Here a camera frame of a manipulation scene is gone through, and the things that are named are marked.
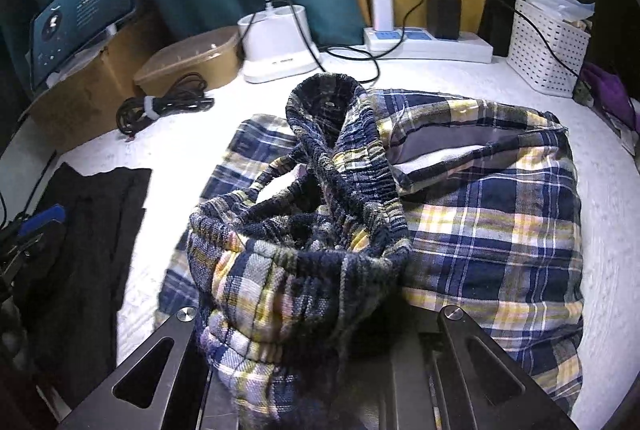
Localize brown cardboard box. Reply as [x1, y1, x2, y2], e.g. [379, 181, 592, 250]
[20, 18, 173, 153]

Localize purple cloth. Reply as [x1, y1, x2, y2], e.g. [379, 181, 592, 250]
[582, 63, 638, 131]

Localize black cloth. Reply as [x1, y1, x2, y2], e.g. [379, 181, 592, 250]
[15, 163, 153, 411]

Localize blue yellow plaid pants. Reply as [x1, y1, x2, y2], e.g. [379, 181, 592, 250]
[152, 73, 586, 430]

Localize white paper booklet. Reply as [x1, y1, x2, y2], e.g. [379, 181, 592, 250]
[607, 110, 640, 151]

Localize brown takeaway container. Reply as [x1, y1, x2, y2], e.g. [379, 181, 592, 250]
[132, 26, 243, 98]

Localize white power strip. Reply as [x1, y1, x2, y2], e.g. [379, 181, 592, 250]
[362, 26, 495, 64]

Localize white plastic basket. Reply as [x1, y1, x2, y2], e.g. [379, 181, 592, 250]
[506, 0, 591, 98]

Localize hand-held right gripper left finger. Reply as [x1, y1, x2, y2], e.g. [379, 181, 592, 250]
[60, 307, 216, 430]

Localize coiled black cable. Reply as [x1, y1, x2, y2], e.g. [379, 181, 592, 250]
[116, 74, 215, 143]

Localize white tablet stand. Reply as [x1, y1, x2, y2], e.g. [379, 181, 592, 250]
[45, 23, 121, 88]

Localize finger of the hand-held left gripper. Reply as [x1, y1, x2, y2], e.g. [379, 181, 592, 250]
[0, 204, 68, 283]

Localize white charger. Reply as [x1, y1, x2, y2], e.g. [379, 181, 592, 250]
[370, 0, 393, 31]

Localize black charger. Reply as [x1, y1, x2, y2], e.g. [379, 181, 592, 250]
[427, 0, 462, 40]

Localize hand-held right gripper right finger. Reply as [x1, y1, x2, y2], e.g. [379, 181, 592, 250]
[365, 305, 581, 430]

